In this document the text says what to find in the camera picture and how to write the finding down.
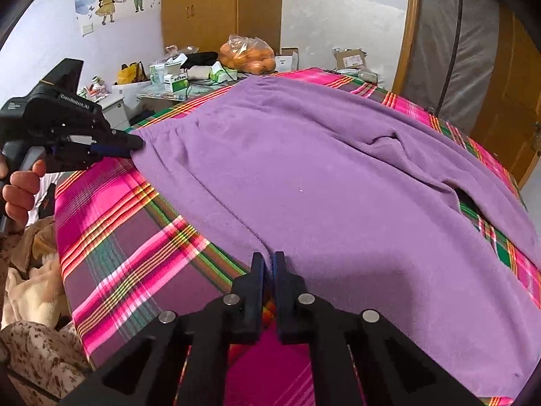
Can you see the bag of oranges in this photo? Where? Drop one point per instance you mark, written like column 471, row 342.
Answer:
column 249, row 55

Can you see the plastic-covered doorway curtain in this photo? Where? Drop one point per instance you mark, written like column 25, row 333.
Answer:
column 452, row 59

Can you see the beige blanket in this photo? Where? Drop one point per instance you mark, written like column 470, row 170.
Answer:
column 31, row 279

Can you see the white cardboard box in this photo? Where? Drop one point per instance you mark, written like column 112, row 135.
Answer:
column 287, row 59

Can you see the wooden wardrobe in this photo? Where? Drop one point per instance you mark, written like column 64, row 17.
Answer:
column 207, row 24

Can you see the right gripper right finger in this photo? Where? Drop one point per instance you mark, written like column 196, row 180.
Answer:
column 303, row 318

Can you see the brown cardboard parcel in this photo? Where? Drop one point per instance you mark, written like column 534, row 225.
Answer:
column 349, row 58

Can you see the yellow bag on table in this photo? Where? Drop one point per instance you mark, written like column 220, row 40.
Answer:
column 132, row 73

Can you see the purple fleece garment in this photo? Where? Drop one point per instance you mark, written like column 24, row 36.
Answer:
column 363, row 200

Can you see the grey drawer cabinet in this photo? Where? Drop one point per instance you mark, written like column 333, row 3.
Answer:
column 114, row 111

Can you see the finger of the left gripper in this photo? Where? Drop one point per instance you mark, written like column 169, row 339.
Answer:
column 112, row 150
column 121, row 140

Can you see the person's left hand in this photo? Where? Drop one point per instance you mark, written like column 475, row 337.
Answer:
column 18, row 196

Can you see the cluttered glass side table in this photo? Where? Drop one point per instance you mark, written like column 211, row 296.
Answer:
column 183, row 76

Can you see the pink plaid tablecloth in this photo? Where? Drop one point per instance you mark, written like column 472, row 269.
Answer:
column 127, row 254

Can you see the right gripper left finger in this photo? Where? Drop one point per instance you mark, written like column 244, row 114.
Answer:
column 207, row 335

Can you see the wooden door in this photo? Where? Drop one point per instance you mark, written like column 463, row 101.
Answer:
column 508, row 124

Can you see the person's left forearm sleeve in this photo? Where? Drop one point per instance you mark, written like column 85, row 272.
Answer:
column 53, row 360

